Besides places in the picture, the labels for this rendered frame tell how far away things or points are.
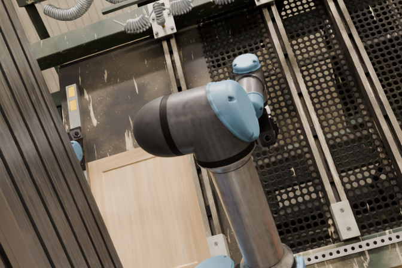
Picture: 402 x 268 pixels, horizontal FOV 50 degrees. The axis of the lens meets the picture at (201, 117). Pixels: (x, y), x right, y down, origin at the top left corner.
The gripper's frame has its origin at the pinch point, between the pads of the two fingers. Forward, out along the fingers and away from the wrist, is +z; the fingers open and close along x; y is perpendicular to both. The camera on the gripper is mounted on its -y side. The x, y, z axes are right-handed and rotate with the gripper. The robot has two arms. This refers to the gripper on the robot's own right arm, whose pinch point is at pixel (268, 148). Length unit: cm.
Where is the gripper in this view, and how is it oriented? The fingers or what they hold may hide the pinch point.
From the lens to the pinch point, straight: 142.6
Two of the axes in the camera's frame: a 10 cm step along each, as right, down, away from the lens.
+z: 2.8, 7.0, 6.6
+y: -1.3, -6.5, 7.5
